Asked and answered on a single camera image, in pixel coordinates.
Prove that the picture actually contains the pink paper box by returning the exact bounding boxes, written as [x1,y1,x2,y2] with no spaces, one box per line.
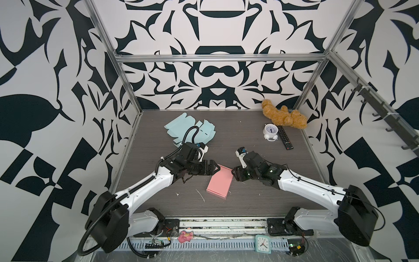
[206,165,234,200]

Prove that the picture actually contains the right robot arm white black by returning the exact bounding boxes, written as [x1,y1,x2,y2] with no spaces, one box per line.
[232,147,381,247]

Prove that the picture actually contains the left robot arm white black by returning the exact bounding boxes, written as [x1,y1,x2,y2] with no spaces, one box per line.
[77,142,220,256]

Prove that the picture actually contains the light blue flat paper box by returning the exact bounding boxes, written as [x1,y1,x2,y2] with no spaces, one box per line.
[164,112,216,147]

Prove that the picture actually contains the black remote control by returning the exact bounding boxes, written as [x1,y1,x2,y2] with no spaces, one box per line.
[278,126,294,150]

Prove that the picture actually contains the white alarm clock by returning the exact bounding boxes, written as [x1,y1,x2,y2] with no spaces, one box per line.
[263,123,279,141]

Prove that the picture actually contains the brown teddy bear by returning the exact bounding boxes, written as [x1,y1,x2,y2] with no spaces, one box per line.
[261,99,308,129]

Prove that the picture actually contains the pink small toy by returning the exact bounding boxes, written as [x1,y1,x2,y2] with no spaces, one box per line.
[178,230,194,243]

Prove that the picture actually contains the teal square clock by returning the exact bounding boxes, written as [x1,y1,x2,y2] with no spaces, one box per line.
[255,235,271,254]

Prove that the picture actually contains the small circuit board left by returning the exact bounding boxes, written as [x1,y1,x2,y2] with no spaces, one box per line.
[144,238,171,249]

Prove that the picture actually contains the small circuit board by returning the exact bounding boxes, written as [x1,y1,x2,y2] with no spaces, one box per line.
[144,238,171,249]
[287,238,308,257]

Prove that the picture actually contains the small circuit board right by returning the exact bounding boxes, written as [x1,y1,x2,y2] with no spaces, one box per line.
[287,238,308,257]

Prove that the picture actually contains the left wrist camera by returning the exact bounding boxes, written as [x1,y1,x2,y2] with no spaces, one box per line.
[196,143,208,162]

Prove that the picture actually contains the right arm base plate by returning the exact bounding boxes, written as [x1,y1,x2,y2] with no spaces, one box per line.
[267,218,314,236]

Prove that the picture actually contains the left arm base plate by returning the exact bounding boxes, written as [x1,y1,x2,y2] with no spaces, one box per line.
[134,218,180,238]

